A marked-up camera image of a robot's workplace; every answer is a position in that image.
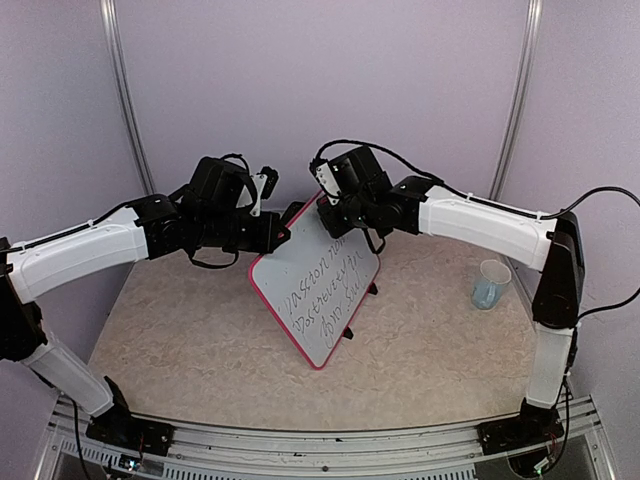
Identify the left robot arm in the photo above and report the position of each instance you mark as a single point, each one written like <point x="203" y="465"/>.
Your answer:
<point x="220" y="207"/>

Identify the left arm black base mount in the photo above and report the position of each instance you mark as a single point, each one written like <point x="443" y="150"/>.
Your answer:
<point x="119" y="427"/>

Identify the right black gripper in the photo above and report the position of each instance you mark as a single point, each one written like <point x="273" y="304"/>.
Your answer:
<point x="333" y="227"/>

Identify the light blue mug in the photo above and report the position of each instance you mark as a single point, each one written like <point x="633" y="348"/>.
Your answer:
<point x="493" y="278"/>

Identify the front aluminium rail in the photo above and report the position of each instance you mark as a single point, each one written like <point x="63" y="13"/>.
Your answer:
<point x="447" y="451"/>

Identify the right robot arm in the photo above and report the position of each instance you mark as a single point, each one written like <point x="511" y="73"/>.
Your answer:
<point x="358" y="195"/>

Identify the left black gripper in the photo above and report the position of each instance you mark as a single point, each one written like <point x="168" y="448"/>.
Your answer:
<point x="267" y="243"/>

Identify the left aluminium frame post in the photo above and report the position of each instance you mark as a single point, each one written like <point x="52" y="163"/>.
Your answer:
<point x="111" y="27"/>

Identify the aluminium frame post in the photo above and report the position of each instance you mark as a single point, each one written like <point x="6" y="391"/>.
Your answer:
<point x="111" y="27"/>
<point x="518" y="102"/>

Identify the right aluminium frame post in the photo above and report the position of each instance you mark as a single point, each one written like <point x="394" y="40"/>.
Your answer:
<point x="518" y="102"/>

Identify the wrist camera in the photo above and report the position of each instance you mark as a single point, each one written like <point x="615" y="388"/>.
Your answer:
<point x="326" y="179"/>
<point x="256" y="189"/>

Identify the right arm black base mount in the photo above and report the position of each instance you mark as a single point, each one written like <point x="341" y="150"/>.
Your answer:
<point x="532" y="425"/>

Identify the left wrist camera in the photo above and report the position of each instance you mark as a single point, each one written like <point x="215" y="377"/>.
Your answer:
<point x="256" y="189"/>

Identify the black floral square plate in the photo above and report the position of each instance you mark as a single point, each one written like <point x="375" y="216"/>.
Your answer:
<point x="291" y="211"/>

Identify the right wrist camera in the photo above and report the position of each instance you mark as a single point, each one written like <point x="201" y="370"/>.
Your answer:
<point x="326" y="179"/>

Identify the pink framed whiteboard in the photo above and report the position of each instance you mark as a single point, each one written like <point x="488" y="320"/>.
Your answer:
<point x="314" y="285"/>

